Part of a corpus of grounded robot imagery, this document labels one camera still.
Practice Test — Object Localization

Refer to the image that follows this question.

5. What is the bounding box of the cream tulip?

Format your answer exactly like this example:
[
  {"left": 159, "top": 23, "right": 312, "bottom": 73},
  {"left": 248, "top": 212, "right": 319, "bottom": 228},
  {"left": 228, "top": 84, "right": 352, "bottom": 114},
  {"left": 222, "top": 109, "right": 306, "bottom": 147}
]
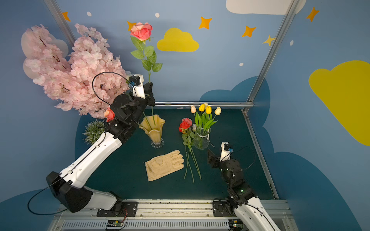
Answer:
[{"left": 190, "top": 105, "right": 198, "bottom": 126}]

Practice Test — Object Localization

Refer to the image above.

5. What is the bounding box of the yellow tulip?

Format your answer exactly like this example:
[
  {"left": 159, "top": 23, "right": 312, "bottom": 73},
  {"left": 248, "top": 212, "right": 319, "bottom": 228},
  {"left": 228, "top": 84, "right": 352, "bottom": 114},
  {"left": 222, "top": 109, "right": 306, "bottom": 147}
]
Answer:
[
  {"left": 198, "top": 104, "right": 206, "bottom": 128},
  {"left": 203, "top": 104, "right": 212, "bottom": 132}
]

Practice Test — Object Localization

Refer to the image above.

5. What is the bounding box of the red rose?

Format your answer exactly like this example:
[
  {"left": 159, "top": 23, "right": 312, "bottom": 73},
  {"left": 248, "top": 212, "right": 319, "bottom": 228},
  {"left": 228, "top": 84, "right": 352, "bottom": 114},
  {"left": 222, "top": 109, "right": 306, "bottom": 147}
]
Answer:
[{"left": 179, "top": 119, "right": 195, "bottom": 183}]

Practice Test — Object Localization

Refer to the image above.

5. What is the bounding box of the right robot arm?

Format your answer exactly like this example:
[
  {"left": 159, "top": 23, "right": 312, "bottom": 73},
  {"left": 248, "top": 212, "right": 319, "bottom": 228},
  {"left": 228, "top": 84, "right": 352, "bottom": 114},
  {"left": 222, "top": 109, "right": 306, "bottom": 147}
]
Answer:
[{"left": 207, "top": 150, "right": 280, "bottom": 231}]

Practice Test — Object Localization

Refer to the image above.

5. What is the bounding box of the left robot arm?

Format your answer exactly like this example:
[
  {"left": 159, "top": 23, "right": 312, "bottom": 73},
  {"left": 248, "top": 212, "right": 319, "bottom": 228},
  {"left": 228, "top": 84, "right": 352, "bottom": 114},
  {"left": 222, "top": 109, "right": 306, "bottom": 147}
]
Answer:
[{"left": 46, "top": 83, "right": 155, "bottom": 213}]

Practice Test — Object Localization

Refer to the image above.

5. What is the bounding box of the yellow fluted glass vase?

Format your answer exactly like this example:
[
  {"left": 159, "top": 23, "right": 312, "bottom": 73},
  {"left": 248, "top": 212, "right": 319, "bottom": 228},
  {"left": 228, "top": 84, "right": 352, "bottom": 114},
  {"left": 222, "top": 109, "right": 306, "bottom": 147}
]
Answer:
[{"left": 139, "top": 115, "right": 165, "bottom": 149}]

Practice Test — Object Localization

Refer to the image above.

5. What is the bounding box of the clear glass ribbon vase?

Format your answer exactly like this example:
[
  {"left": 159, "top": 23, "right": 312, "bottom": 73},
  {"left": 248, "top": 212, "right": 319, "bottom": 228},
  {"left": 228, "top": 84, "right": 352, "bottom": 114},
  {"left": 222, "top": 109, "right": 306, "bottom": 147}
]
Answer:
[{"left": 193, "top": 127, "right": 211, "bottom": 150}]

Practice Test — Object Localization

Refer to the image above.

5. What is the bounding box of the small green potted plant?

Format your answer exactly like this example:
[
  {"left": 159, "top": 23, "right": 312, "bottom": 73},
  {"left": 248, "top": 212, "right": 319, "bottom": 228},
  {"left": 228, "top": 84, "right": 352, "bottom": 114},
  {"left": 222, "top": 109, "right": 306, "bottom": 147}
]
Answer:
[{"left": 83, "top": 120, "right": 106, "bottom": 144}]

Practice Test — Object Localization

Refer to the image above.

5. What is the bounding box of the beige work glove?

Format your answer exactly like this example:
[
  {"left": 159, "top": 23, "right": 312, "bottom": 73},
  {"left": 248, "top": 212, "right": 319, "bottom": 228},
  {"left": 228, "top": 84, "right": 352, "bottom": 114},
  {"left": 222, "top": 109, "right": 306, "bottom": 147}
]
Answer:
[{"left": 145, "top": 150, "right": 184, "bottom": 182}]

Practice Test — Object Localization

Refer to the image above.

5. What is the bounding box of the pink cherry blossom tree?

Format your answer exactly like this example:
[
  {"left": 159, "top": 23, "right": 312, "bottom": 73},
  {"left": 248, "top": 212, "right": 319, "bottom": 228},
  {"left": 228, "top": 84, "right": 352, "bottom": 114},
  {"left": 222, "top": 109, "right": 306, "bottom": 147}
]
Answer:
[{"left": 25, "top": 24, "right": 130, "bottom": 119}]

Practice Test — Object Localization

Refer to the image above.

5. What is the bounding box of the right green circuit board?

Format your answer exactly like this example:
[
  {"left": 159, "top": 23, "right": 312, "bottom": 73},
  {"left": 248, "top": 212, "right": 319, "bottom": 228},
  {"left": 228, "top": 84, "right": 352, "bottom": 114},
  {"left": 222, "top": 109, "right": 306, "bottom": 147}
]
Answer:
[{"left": 228, "top": 219, "right": 244, "bottom": 231}]

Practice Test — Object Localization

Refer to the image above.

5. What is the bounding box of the green circuit board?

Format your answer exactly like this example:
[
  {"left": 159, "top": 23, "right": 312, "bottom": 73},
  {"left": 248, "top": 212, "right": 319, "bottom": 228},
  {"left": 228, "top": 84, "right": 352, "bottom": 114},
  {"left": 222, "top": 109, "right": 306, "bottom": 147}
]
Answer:
[
  {"left": 228, "top": 219, "right": 244, "bottom": 231},
  {"left": 106, "top": 220, "right": 126, "bottom": 229}
]

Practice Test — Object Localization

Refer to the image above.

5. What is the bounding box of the left green circuit board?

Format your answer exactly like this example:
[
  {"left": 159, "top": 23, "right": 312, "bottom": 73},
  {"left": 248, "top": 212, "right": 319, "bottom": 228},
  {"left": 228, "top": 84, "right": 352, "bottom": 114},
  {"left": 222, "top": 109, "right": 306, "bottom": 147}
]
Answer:
[{"left": 106, "top": 220, "right": 126, "bottom": 229}]

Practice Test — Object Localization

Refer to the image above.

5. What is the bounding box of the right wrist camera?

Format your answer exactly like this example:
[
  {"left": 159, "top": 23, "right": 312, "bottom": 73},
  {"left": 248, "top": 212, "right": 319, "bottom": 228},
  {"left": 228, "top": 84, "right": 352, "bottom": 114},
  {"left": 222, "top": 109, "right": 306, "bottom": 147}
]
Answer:
[{"left": 220, "top": 142, "right": 234, "bottom": 162}]

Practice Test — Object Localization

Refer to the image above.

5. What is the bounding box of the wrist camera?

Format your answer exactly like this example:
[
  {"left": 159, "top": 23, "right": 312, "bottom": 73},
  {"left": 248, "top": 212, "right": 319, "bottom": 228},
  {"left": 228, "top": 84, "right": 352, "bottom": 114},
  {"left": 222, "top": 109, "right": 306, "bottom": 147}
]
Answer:
[
  {"left": 220, "top": 142, "right": 234, "bottom": 162},
  {"left": 129, "top": 74, "right": 145, "bottom": 99}
]

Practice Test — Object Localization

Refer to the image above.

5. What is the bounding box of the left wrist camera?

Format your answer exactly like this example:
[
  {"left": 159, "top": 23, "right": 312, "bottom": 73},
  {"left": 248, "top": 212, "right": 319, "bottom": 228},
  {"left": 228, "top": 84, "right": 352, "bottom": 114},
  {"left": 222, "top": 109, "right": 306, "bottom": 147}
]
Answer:
[{"left": 129, "top": 74, "right": 145, "bottom": 99}]

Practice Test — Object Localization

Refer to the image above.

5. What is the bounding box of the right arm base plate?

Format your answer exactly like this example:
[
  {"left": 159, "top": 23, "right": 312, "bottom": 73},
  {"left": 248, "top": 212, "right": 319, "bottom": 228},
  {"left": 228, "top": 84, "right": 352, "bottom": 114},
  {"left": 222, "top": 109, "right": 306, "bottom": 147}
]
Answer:
[{"left": 212, "top": 198, "right": 239, "bottom": 217}]

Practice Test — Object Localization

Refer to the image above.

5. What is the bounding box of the aluminium mounting rail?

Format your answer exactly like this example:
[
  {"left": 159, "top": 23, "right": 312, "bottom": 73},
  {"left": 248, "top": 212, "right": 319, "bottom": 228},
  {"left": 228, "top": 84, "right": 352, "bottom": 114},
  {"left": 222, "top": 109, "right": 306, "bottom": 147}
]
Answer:
[{"left": 49, "top": 200, "right": 298, "bottom": 231}]

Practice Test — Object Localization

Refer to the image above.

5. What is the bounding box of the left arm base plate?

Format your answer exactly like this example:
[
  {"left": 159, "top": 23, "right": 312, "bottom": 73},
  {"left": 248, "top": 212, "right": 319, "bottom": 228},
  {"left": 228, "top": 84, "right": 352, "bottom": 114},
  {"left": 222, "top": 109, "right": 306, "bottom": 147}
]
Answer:
[{"left": 96, "top": 200, "right": 138, "bottom": 218}]

